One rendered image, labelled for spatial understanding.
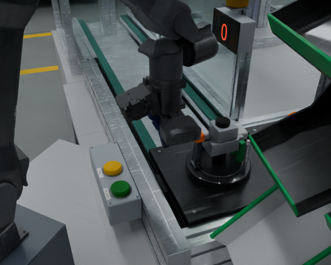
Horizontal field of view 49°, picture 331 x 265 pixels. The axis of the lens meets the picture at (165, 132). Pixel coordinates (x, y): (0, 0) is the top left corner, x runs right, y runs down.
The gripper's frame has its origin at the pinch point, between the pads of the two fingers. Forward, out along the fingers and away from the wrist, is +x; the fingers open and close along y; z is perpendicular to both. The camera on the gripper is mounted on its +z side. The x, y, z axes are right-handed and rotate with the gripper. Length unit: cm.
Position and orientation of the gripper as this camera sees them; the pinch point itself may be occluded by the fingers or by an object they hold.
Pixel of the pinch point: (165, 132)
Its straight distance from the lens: 69.3
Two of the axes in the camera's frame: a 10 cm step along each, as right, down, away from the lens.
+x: 0.0, 8.3, 5.6
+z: -9.4, 1.9, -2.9
